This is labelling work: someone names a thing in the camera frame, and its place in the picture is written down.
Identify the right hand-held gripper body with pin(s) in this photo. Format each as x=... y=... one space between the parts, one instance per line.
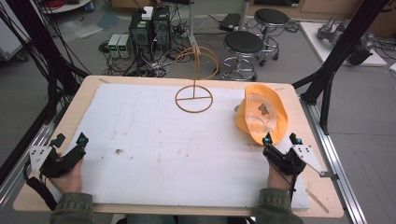
x=285 y=161

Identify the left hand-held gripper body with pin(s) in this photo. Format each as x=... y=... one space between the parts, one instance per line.
x=63 y=163

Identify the yellow hat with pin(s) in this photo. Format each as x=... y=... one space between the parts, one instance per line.
x=253 y=124

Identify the person's right hand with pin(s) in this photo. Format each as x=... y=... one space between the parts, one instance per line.
x=278 y=180

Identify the person's left hand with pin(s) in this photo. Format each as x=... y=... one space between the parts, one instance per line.
x=71 y=182

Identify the white foam mat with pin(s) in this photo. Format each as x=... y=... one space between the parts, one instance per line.
x=174 y=155

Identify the grey power supply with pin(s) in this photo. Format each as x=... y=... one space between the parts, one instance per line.
x=114 y=46
x=125 y=46

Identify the black round stool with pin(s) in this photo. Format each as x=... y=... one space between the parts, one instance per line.
x=243 y=43
x=271 y=17

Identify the white platform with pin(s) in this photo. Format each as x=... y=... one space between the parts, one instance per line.
x=314 y=40

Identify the clear plastic sheet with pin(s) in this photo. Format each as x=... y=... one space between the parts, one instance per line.
x=79 y=29

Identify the black computer tower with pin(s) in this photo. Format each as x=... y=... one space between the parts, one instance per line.
x=140 y=34
x=162 y=29

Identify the flat black device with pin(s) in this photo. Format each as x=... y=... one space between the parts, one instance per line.
x=229 y=21

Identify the white round table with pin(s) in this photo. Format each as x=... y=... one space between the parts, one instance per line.
x=67 y=6

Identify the metal pole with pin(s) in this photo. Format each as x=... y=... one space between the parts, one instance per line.
x=191 y=21

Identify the white box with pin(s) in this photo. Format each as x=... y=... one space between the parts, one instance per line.
x=147 y=13

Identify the aluminium rail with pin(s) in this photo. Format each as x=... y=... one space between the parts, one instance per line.
x=333 y=155
x=28 y=149

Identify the black metal frame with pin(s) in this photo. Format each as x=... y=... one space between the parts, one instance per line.
x=339 y=49
x=46 y=53

